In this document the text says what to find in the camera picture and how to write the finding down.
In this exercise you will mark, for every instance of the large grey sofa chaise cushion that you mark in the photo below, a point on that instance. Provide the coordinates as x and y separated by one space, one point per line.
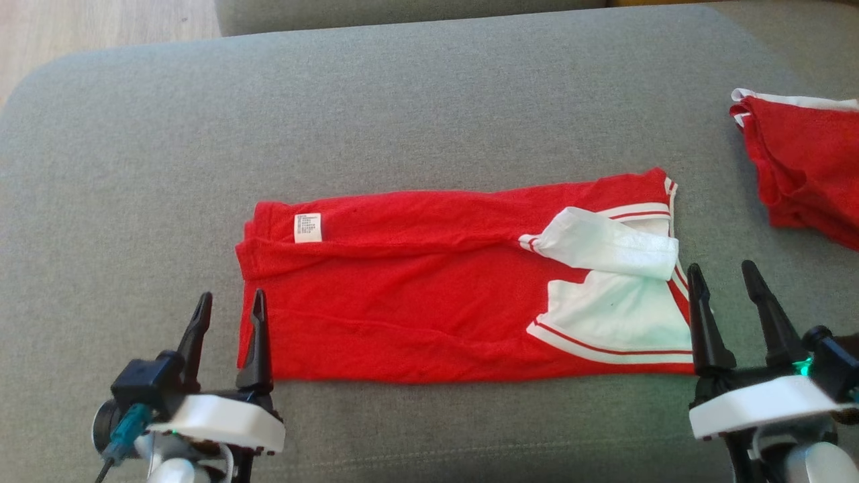
402 100

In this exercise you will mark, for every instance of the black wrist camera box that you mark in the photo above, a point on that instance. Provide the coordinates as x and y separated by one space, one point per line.
144 382
835 362

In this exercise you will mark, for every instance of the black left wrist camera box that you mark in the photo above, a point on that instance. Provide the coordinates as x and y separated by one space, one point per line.
144 382

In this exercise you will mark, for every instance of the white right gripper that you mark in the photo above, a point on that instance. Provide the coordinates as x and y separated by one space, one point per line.
758 402

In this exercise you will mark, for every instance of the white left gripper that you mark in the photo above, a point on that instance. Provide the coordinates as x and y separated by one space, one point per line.
221 419

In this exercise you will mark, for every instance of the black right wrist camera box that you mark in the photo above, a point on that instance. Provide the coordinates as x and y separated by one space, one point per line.
835 362

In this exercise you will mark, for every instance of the large yellow sofa back cushion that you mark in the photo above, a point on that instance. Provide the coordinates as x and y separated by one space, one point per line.
658 2

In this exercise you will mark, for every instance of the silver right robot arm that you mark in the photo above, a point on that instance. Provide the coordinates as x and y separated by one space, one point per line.
812 463

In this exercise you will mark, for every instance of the red and white shirt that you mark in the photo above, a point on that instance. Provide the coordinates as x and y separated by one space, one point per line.
402 302

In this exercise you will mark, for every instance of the red shorts with white stripe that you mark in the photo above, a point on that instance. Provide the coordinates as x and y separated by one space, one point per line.
812 168

